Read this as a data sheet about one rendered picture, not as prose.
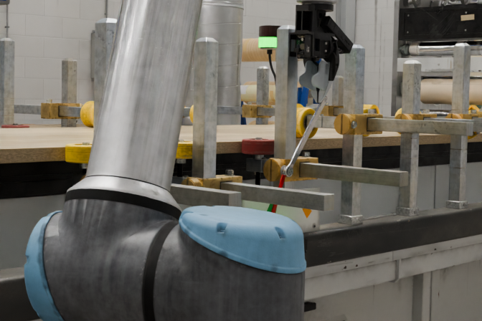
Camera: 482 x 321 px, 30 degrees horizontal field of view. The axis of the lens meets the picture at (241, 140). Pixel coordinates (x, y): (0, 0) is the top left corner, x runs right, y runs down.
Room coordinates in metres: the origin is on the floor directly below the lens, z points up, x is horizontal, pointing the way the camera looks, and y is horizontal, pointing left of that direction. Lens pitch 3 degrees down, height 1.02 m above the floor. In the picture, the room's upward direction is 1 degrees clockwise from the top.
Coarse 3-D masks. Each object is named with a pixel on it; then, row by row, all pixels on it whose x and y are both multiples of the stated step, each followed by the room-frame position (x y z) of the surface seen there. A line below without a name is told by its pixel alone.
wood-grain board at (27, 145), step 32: (0, 128) 2.53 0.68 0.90; (32, 128) 2.57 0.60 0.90; (64, 128) 2.62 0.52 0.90; (192, 128) 2.82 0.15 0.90; (224, 128) 2.88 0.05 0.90; (256, 128) 2.94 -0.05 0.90; (320, 128) 3.07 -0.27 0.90; (0, 160) 1.68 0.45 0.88; (32, 160) 1.73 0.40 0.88; (64, 160) 1.79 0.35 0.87
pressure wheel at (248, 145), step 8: (248, 144) 2.10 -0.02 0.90; (256, 144) 2.09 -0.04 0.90; (264, 144) 2.09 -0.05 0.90; (272, 144) 2.11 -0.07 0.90; (248, 152) 2.10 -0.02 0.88; (256, 152) 2.09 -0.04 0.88; (264, 152) 2.09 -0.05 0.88; (272, 152) 2.11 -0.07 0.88; (256, 176) 2.13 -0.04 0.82; (256, 184) 2.13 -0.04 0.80
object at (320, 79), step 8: (320, 64) 1.95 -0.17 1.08; (328, 64) 1.96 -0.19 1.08; (320, 72) 1.95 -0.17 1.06; (328, 72) 1.96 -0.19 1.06; (312, 80) 1.93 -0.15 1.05; (320, 80) 1.95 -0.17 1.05; (328, 80) 1.96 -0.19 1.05; (320, 88) 1.95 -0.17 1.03; (328, 88) 1.96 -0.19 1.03; (320, 96) 1.97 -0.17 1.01
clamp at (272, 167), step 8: (272, 160) 1.99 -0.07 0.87; (280, 160) 1.99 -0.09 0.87; (288, 160) 1.99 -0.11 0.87; (296, 160) 2.01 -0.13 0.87; (304, 160) 2.03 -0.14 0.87; (312, 160) 2.05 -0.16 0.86; (264, 168) 2.00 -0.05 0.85; (272, 168) 1.99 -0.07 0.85; (296, 168) 2.01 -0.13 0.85; (272, 176) 1.99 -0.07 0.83; (280, 176) 1.98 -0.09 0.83; (296, 176) 2.01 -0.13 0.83
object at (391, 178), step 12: (252, 168) 2.12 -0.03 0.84; (300, 168) 2.02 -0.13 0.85; (312, 168) 2.00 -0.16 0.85; (324, 168) 1.97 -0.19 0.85; (336, 168) 1.95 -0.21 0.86; (348, 168) 1.93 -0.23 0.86; (360, 168) 1.91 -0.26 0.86; (372, 168) 1.91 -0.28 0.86; (336, 180) 1.95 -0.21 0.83; (348, 180) 1.93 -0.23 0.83; (360, 180) 1.90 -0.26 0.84; (372, 180) 1.88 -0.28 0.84; (384, 180) 1.86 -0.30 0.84; (396, 180) 1.84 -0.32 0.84
